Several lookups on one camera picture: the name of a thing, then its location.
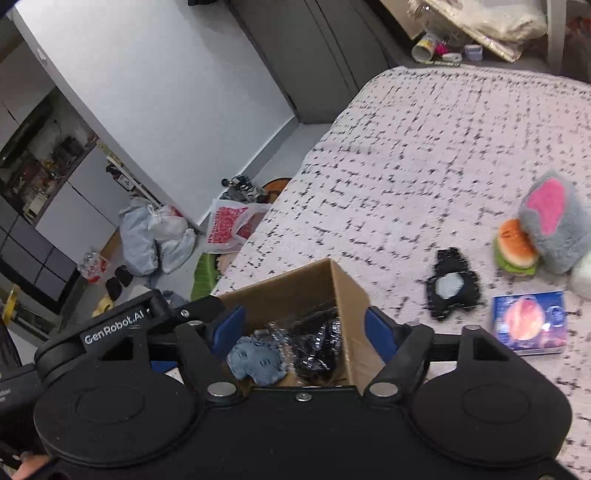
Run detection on grey pink plush toy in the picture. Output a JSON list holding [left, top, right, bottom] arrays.
[[518, 170, 590, 275]]

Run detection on person's hand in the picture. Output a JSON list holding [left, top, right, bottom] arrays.
[[11, 455, 50, 480]]

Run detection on yellow slippers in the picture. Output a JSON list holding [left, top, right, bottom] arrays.
[[92, 296, 114, 318]]

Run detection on small blue-grey plush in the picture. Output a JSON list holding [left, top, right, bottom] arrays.
[[226, 336, 287, 386]]

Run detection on black slippers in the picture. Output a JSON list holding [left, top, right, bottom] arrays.
[[105, 265, 133, 301]]

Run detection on green leaf rug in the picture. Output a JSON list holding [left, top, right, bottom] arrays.
[[190, 253, 221, 301]]

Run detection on black plush with white belly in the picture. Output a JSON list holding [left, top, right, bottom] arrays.
[[426, 247, 481, 321]]

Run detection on black item in plastic bag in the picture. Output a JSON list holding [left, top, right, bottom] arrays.
[[267, 306, 342, 385]]

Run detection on cardboard box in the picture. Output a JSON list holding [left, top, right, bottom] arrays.
[[216, 259, 384, 392]]

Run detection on grey white garbage bags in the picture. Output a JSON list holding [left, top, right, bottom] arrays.
[[119, 196, 197, 277]]

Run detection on red white plastic bag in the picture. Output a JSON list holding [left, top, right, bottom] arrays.
[[204, 199, 271, 254]]

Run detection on blue picture box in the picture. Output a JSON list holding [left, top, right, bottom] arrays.
[[491, 291, 568, 356]]

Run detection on burger plush toy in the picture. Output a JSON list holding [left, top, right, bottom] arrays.
[[494, 218, 539, 276]]

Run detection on white black patterned blanket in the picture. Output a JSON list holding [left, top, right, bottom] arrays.
[[216, 67, 590, 479]]

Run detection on white cabinet with shelf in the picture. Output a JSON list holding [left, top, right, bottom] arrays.
[[0, 87, 139, 305]]

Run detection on paper cup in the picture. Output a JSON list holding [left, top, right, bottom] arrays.
[[411, 32, 443, 64]]

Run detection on dark grey door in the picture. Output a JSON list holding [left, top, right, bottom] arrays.
[[228, 0, 405, 124]]

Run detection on beige tote bag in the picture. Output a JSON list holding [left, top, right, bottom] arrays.
[[409, 0, 548, 63]]

